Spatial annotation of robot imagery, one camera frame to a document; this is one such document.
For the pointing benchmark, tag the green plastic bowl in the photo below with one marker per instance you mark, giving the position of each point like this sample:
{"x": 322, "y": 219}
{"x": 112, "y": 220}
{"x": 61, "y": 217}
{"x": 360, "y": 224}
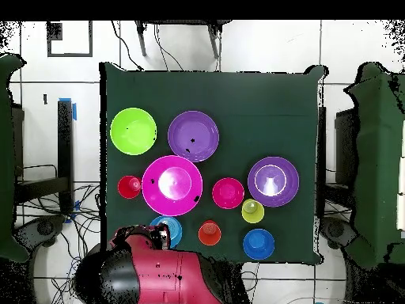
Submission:
{"x": 133, "y": 131}

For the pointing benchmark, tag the black metal post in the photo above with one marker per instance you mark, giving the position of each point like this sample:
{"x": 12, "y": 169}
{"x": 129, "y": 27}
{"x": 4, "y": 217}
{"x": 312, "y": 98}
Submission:
{"x": 322, "y": 158}

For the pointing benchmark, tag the blue tape strip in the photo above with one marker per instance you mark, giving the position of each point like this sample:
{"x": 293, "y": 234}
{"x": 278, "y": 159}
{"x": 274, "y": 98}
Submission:
{"x": 74, "y": 112}

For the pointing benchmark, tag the dark green tablecloth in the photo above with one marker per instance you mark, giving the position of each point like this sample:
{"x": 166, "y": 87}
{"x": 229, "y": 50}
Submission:
{"x": 253, "y": 110}

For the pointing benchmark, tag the stand with metal legs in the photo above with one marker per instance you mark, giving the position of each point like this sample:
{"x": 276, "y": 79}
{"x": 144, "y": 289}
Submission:
{"x": 141, "y": 39}

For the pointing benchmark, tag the black metal frame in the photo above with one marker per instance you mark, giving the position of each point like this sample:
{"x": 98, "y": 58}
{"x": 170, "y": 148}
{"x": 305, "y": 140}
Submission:
{"x": 65, "y": 142}

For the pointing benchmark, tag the light blue plastic bowl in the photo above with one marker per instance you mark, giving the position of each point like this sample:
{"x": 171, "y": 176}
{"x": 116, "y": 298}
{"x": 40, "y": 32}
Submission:
{"x": 176, "y": 229}

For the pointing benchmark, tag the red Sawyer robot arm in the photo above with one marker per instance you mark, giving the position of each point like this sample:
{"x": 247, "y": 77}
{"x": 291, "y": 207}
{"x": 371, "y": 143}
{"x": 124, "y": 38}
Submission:
{"x": 164, "y": 278}

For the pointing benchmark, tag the purple plastic bowl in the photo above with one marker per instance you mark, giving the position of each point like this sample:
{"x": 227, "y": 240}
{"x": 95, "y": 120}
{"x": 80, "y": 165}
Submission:
{"x": 284, "y": 193}
{"x": 202, "y": 126}

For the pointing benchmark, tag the small crimson plastic bowl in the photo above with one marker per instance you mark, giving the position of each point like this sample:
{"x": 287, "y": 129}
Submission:
{"x": 227, "y": 193}

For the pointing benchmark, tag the green cloth covered side table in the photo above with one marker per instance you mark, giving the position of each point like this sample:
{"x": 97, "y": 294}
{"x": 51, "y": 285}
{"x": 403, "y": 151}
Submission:
{"x": 379, "y": 158}
{"x": 8, "y": 158}

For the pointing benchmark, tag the black square floor frame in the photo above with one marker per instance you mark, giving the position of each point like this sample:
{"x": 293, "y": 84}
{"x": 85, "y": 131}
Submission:
{"x": 69, "y": 55}

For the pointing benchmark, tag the grey pedestal foot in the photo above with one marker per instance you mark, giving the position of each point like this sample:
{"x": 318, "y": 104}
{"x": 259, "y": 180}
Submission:
{"x": 335, "y": 229}
{"x": 44, "y": 228}

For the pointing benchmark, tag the orange plastic cup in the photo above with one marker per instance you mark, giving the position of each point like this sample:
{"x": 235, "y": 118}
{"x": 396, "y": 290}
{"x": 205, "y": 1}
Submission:
{"x": 209, "y": 236}

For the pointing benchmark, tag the large pink plastic bowl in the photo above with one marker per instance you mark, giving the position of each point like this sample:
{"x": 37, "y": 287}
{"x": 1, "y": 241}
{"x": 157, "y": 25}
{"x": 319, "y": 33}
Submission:
{"x": 158, "y": 202}

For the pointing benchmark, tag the yellow plastic cup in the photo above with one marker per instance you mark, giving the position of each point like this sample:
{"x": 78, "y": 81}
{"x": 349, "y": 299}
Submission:
{"x": 253, "y": 213}

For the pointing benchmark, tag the red plastic cup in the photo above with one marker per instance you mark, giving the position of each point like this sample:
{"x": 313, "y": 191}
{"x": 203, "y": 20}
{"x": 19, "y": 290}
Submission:
{"x": 126, "y": 188}

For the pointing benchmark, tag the dark blue plastic bowl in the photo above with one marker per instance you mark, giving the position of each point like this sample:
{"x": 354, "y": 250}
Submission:
{"x": 258, "y": 244}

